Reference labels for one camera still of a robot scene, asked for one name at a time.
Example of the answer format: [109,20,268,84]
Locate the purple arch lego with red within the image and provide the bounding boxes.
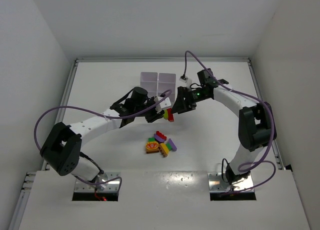
[153,131,167,143]

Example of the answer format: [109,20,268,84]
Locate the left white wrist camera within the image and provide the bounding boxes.
[154,96,172,113]

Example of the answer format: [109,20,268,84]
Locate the brown lego plate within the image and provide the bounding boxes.
[145,149,159,154]

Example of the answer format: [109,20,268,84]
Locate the metal base plate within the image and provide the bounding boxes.
[74,172,122,194]
[207,171,255,192]

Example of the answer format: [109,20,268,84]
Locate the red rectangular lego brick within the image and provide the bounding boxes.
[165,108,174,122]

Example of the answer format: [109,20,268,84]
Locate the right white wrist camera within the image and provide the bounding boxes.
[179,75,193,88]

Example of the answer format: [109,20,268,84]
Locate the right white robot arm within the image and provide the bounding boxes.
[172,69,277,184]

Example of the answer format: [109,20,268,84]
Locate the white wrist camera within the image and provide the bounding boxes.
[179,75,193,88]
[154,96,172,113]

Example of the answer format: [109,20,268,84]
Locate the lime green square lego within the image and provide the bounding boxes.
[166,143,173,151]

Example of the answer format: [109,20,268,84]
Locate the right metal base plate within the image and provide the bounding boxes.
[207,171,255,192]

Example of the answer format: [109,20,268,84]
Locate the orange printed round lego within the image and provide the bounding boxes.
[145,141,159,150]

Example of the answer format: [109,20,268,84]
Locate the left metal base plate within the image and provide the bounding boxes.
[74,172,122,194]

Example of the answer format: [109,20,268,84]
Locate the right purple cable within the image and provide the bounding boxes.
[184,50,277,197]

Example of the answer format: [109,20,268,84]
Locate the dark green square lego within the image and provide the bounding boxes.
[163,110,169,120]

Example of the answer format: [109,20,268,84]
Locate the yellow lego brick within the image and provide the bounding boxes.
[158,143,170,157]

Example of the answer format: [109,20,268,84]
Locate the white six-compartment container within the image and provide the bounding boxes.
[140,72,177,103]

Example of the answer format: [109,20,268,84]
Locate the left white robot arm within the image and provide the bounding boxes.
[40,87,172,186]

